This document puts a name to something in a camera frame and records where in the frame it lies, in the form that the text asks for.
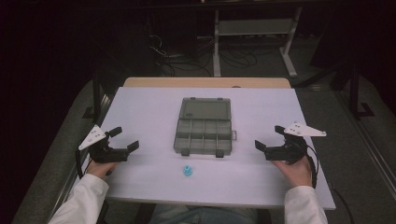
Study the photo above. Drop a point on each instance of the small blue plastic part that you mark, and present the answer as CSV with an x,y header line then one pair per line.
x,y
187,171

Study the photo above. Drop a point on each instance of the person's left hand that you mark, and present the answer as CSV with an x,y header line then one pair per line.
x,y
99,169

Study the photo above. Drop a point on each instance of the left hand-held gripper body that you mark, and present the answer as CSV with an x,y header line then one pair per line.
x,y
106,154

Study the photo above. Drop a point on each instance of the person's right hand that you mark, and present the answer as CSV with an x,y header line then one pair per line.
x,y
295,174

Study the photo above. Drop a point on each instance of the white metal frame stand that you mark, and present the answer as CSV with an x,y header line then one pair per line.
x,y
255,28

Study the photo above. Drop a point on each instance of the grey plastic compartment organizer box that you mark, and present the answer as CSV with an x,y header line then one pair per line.
x,y
204,127

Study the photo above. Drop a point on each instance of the person's legs in jeans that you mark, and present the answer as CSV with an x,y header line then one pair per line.
x,y
202,215

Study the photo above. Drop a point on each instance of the black metal stand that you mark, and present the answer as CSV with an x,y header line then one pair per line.
x,y
356,93
96,96

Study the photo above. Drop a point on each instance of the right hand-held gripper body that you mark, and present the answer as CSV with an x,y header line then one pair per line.
x,y
289,151

